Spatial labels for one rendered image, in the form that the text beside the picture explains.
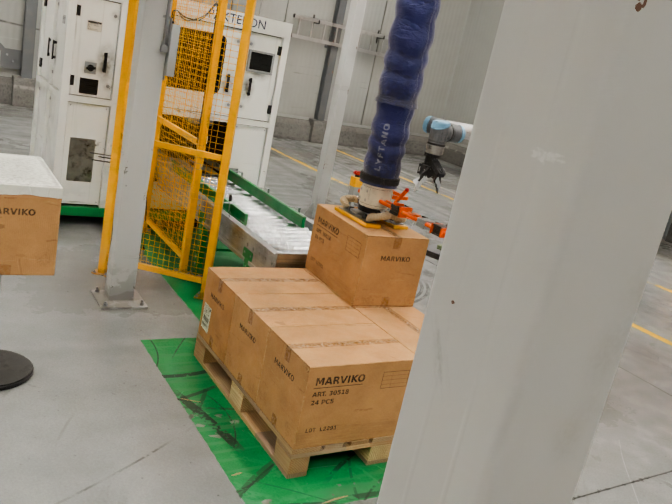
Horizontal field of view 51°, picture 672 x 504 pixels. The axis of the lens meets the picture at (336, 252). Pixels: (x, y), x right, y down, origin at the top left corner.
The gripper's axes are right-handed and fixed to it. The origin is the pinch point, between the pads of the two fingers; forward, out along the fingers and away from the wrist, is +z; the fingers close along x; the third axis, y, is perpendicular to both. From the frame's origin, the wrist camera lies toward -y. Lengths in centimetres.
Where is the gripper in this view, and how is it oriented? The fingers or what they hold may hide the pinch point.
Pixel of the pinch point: (426, 193)
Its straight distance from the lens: 359.4
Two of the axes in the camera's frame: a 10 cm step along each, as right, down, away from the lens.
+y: -4.9, -3.3, 8.1
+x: -8.5, -0.3, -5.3
